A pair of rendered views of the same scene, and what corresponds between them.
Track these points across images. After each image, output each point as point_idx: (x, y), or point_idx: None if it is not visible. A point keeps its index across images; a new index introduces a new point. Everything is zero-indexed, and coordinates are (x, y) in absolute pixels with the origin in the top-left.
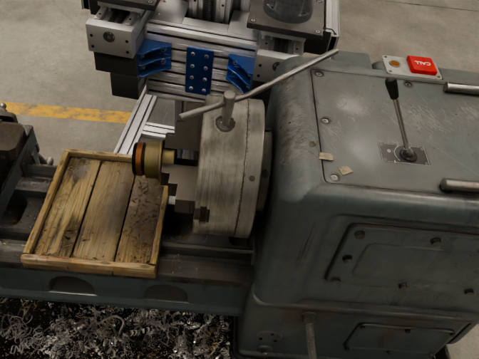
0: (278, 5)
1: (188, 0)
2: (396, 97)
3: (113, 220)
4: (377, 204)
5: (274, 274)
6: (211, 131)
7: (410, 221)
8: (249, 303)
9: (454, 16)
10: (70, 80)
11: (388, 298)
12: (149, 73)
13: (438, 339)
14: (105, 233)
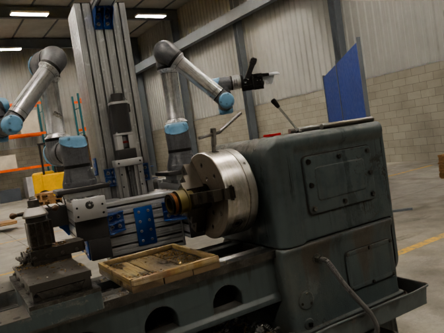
0: (179, 160)
1: (113, 197)
2: (279, 106)
3: (167, 264)
4: (305, 136)
5: (285, 213)
6: (211, 154)
7: (322, 147)
8: (281, 267)
9: None
10: None
11: (345, 221)
12: (115, 232)
13: (387, 251)
14: (170, 267)
